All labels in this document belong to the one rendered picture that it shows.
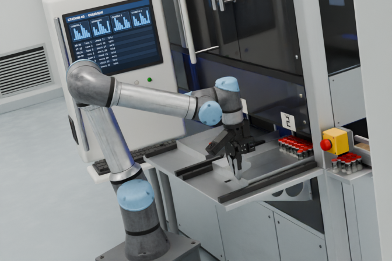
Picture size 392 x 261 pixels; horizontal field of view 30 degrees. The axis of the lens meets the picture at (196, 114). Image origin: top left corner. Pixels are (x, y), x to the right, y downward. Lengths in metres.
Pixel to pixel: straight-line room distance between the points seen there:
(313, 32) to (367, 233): 0.81
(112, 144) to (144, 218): 0.27
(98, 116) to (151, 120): 0.98
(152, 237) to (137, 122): 1.04
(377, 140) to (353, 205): 1.84
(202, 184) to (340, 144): 0.52
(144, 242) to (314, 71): 0.80
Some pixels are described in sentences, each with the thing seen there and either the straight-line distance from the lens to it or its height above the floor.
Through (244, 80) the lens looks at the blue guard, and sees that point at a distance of 2.92.
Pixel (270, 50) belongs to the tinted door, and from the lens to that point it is 2.70.
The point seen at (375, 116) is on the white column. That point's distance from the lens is 0.89.
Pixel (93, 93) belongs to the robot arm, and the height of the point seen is 1.36.
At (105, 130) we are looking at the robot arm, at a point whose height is 1.20.
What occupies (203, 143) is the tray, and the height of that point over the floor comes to 0.88.
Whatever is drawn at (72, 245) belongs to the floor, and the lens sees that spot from 4.49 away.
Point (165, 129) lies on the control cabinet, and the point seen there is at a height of 0.86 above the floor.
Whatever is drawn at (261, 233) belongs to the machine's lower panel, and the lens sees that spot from 3.23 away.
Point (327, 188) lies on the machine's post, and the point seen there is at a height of 0.81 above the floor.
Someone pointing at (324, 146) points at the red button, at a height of 1.00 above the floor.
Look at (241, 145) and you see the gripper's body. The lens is 2.52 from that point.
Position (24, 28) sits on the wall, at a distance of 7.82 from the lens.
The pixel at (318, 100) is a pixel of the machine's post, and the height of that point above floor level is 1.14.
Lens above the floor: 1.90
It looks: 17 degrees down
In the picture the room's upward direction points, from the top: 10 degrees counter-clockwise
